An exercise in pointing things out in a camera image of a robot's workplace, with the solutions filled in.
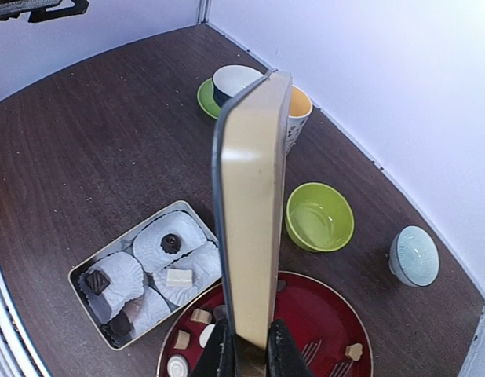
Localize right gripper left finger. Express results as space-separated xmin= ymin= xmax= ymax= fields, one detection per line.
xmin=191 ymin=319 xmax=235 ymax=377

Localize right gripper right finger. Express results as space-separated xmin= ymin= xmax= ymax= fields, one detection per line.
xmin=266 ymin=319 xmax=312 ymax=377

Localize round red tray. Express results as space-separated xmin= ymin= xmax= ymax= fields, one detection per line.
xmin=156 ymin=271 xmax=374 ymax=376

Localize beige tin box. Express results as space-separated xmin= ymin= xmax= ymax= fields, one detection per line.
xmin=68 ymin=200 xmax=221 ymax=350

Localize bear print tin lid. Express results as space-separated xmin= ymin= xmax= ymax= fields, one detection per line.
xmin=212 ymin=71 xmax=292 ymax=350

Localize metal serving tongs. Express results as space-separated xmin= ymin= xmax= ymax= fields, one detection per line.
xmin=301 ymin=339 xmax=353 ymax=377

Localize white rectangular chocolate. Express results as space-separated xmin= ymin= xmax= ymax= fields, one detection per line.
xmin=166 ymin=269 xmax=193 ymax=288

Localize dark swirl chocolate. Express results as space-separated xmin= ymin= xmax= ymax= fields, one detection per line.
xmin=160 ymin=233 xmax=181 ymax=254

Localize white heart chocolate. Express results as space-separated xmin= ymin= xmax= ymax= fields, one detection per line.
xmin=199 ymin=324 xmax=215 ymax=349

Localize white oval chocolate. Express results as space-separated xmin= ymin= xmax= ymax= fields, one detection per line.
xmin=166 ymin=354 xmax=189 ymax=377

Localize small beige round chocolate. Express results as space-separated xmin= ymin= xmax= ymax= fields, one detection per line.
xmin=173 ymin=330 xmax=191 ymax=350

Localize beige cube chocolate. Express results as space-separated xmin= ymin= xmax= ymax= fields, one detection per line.
xmin=190 ymin=308 xmax=212 ymax=324

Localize beige heart chocolate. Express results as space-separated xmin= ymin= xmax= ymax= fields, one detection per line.
xmin=345 ymin=342 xmax=363 ymax=361

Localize dark chocolate in box corner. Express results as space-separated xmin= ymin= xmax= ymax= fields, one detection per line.
xmin=102 ymin=310 xmax=132 ymax=339

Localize dark striped square chocolate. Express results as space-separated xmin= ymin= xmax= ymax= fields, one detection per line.
xmin=84 ymin=270 xmax=111 ymax=295

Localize lime green bowl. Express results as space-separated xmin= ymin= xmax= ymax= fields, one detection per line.
xmin=286 ymin=182 xmax=355 ymax=253

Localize pale blue bowl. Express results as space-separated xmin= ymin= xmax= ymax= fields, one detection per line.
xmin=388 ymin=225 xmax=439 ymax=287

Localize patterned mug yellow inside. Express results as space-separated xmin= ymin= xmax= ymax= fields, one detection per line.
xmin=286 ymin=86 xmax=313 ymax=154

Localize green saucer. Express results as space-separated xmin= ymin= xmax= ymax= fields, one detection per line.
xmin=197 ymin=78 xmax=221 ymax=119

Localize white and navy cup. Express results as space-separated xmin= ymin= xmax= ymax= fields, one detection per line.
xmin=212 ymin=64 xmax=263 ymax=108

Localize right aluminium frame post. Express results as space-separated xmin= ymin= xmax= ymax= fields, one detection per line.
xmin=196 ymin=0 xmax=211 ymax=24

